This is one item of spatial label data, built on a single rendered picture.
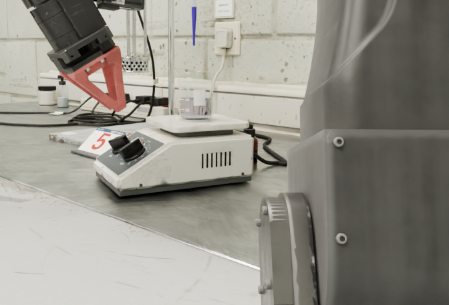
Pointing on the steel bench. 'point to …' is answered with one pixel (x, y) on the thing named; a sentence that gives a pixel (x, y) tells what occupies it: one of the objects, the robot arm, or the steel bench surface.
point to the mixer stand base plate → (77, 138)
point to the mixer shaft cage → (131, 63)
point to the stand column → (171, 39)
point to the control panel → (115, 162)
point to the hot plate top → (170, 122)
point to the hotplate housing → (185, 162)
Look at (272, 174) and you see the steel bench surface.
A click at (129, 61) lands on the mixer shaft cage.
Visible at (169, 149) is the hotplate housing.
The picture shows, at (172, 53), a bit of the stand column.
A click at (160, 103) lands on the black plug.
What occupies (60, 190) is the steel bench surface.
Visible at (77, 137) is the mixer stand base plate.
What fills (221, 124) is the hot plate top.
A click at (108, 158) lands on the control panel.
